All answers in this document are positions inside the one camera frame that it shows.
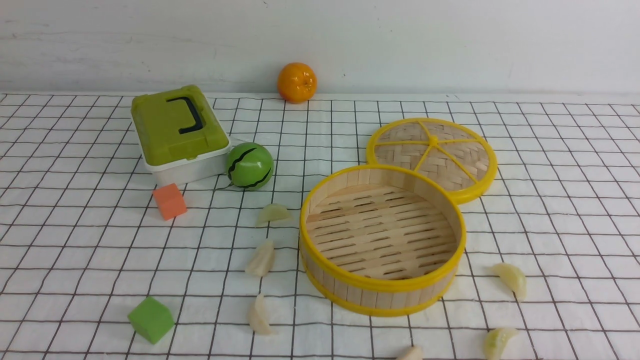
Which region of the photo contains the greenish dumpling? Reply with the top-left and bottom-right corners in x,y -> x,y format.
483,327 -> 519,360
255,203 -> 291,227

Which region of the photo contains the white dumpling bottom edge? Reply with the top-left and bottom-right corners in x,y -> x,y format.
395,346 -> 424,360

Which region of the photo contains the pale dumpling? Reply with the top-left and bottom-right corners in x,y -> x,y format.
490,262 -> 528,301

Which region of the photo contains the bamboo steamer tray yellow rim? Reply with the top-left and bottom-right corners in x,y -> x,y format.
299,164 -> 467,317

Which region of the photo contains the bamboo steamer lid yellow rim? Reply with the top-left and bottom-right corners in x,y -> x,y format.
365,117 -> 498,205

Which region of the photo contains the white black-grid tablecloth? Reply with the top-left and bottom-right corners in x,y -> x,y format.
0,91 -> 639,360

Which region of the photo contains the green toy watermelon ball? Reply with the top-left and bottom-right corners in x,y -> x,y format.
226,142 -> 274,191

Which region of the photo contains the orange toy fruit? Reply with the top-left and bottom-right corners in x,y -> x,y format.
277,63 -> 318,104

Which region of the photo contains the green lidded white box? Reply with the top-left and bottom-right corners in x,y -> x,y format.
130,84 -> 232,187

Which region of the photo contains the orange foam cube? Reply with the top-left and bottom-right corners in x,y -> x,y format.
152,183 -> 188,221

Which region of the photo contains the green foam cube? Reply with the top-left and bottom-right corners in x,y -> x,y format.
127,296 -> 175,345

